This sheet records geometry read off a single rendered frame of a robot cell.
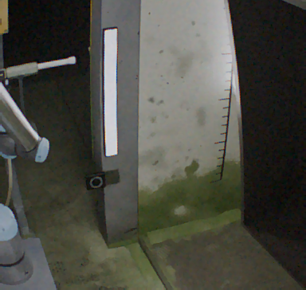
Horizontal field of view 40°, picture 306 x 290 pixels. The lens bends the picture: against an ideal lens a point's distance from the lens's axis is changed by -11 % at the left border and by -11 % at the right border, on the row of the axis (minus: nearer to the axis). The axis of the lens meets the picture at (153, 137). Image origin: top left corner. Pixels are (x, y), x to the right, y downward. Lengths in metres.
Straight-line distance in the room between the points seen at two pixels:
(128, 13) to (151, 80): 0.37
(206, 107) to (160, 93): 0.27
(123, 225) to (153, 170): 0.36
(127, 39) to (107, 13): 0.17
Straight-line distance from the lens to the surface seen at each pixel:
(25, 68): 1.97
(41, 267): 1.65
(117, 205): 2.42
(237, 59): 1.62
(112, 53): 1.98
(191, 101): 2.26
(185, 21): 2.08
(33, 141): 1.62
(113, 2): 1.93
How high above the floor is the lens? 1.84
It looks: 30 degrees down
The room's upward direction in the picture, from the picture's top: 2 degrees clockwise
